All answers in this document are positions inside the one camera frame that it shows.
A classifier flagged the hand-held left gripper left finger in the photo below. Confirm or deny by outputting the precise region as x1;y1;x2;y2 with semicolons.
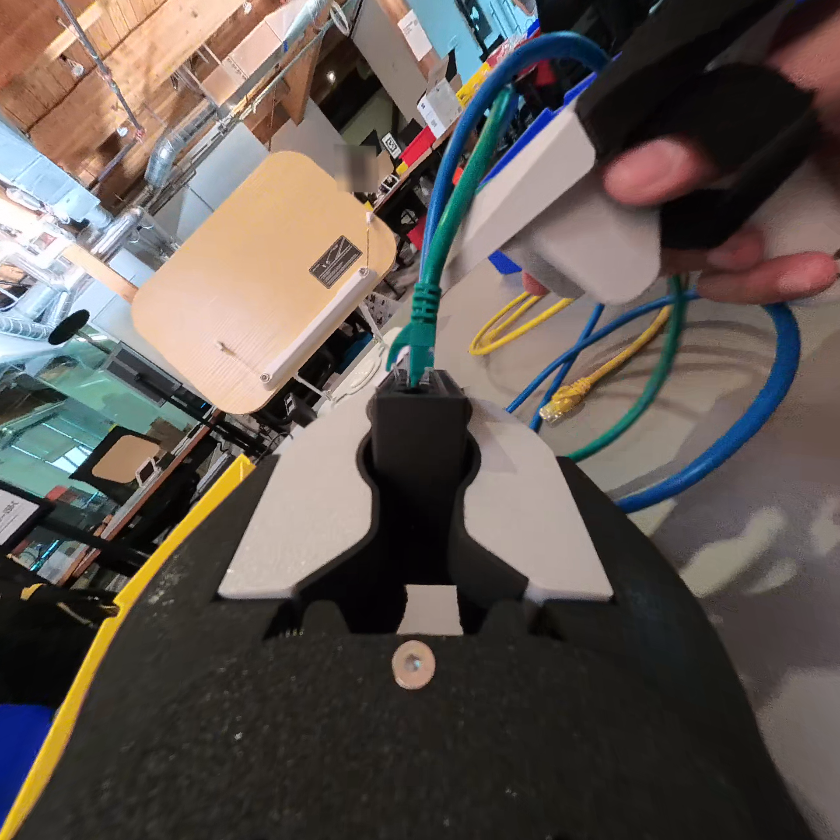
217;392;385;601

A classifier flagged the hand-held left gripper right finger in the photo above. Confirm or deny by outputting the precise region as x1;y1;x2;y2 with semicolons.
458;397;616;603

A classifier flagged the yellow ethernet cable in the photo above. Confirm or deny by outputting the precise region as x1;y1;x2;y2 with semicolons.
468;289;673;426

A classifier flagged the black ethernet port block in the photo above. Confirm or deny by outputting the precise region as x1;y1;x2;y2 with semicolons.
367;369;472;588

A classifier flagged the green ethernet cable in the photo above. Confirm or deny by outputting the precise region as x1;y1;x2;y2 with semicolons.
386;82;690;460

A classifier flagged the blue ethernet cable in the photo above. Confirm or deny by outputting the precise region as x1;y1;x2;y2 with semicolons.
420;31;803;514

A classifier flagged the person's right hand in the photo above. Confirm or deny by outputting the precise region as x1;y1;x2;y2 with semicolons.
521;0;840;306

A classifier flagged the white table grommet plate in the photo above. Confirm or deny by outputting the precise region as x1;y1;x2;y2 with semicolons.
346;346;389;403

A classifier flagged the white cardboard box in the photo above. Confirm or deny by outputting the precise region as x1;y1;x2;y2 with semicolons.
416;75;464;137

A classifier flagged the small wooden table top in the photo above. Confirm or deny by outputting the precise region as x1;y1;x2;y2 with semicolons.
91;434;162;485

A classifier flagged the folded wooden table top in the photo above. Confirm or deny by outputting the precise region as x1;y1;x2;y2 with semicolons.
131;151;399;416

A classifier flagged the large yellow plastic bin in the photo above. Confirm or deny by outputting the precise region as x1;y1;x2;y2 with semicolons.
0;453;255;840

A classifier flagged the black round base stand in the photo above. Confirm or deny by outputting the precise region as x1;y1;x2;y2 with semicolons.
48;308;91;347

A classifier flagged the silver ventilation duct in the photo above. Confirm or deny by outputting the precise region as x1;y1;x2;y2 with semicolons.
79;98;223;250

